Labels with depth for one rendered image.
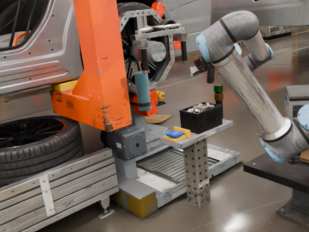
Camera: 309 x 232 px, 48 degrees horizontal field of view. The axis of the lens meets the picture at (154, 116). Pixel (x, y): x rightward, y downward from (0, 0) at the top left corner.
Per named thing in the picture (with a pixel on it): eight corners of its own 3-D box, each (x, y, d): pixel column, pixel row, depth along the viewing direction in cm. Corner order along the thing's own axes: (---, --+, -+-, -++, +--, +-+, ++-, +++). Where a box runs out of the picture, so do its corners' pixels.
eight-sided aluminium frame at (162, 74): (171, 81, 264) (164, 7, 249) (177, 82, 259) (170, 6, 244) (112, 98, 232) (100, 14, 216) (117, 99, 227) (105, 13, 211)
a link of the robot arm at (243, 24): (244, -5, 135) (266, 43, 196) (217, 15, 139) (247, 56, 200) (260, 18, 131) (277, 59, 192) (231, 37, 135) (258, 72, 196)
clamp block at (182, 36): (178, 39, 236) (177, 31, 234) (187, 39, 229) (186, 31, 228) (172, 41, 233) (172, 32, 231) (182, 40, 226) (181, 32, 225)
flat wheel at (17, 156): (38, 142, 256) (32, 111, 249) (106, 153, 220) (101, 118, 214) (-51, 182, 204) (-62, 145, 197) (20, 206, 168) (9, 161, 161)
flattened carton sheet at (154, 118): (130, 112, 403) (130, 110, 402) (172, 116, 374) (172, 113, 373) (115, 120, 379) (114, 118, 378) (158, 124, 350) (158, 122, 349)
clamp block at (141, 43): (139, 47, 216) (138, 38, 214) (148, 47, 209) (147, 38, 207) (132, 48, 213) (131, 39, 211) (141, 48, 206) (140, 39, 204)
